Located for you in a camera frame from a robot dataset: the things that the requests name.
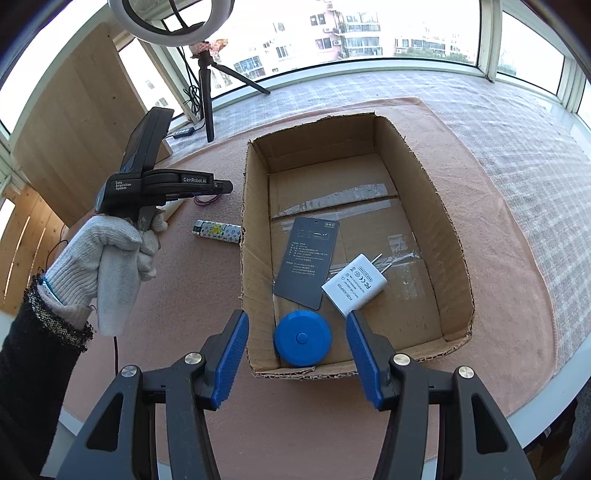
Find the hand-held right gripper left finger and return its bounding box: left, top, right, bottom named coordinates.
left=55, top=309, right=250, bottom=480

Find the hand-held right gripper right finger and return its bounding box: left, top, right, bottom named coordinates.
left=345, top=310, right=536, bottom=480

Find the patterned lighter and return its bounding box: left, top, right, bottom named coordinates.
left=193, top=220, right=242, bottom=242

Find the blue round tape measure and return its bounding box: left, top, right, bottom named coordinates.
left=273, top=310, right=332, bottom=368

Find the white charger plug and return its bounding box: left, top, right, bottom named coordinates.
left=321, top=251, right=398, bottom=318

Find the cardboard box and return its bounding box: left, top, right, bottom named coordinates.
left=240, top=112, right=475, bottom=380

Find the dark grey card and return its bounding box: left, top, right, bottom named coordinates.
left=272, top=216, right=340, bottom=310

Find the person's left forearm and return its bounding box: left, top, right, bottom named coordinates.
left=0, top=281, right=95, bottom=480

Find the person's left hand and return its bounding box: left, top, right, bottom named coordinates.
left=44, top=210, right=169, bottom=337

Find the large wooden board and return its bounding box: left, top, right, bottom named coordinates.
left=11, top=21, right=174, bottom=227

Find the black tripod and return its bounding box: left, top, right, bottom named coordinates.
left=185, top=41, right=272, bottom=143

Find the wooden plank panel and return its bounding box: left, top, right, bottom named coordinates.
left=0, top=185, right=68, bottom=315

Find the checkered cloth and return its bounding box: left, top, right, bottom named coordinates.
left=157, top=69, right=591, bottom=379

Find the black ring light cable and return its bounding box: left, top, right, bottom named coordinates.
left=173, top=46, right=204, bottom=138

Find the white window frame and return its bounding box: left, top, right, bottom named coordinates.
left=0, top=0, right=591, bottom=185

